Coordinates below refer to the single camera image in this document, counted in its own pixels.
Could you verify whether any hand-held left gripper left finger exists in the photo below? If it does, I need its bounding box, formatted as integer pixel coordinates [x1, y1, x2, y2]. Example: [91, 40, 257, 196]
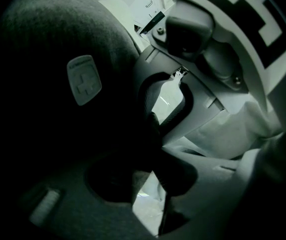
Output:
[15, 156, 160, 240]

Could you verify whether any dark grey backpack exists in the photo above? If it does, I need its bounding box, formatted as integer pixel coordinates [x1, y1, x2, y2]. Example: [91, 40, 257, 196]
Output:
[0, 0, 199, 237]

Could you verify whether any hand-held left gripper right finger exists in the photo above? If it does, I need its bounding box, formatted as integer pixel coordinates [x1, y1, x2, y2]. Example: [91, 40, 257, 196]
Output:
[157, 133, 286, 240]

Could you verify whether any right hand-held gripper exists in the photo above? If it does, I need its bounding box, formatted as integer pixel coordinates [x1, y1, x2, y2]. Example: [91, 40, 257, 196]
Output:
[132, 0, 286, 141]

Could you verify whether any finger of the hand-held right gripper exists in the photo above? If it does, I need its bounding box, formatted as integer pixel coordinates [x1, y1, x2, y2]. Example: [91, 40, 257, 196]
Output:
[158, 81, 195, 138]
[136, 72, 171, 125]

